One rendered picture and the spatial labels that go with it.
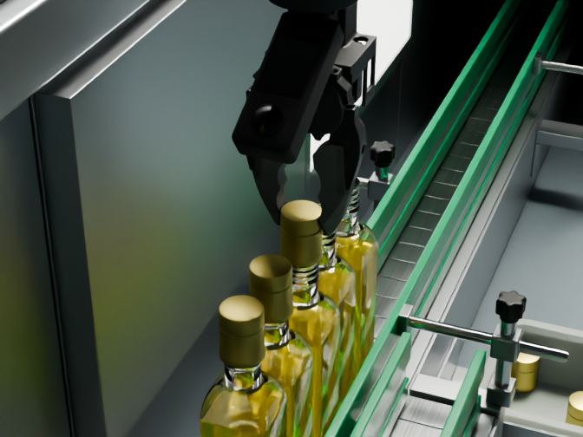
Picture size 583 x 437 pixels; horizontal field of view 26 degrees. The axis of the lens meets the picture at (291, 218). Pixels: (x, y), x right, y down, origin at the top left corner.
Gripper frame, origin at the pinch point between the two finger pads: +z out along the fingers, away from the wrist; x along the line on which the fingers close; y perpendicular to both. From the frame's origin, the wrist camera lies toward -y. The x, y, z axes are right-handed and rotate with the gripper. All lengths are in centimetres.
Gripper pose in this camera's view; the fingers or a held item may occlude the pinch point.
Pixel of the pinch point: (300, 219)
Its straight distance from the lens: 102.2
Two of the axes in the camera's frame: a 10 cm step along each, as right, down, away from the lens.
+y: 3.7, -5.0, 7.8
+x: -9.3, -2.0, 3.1
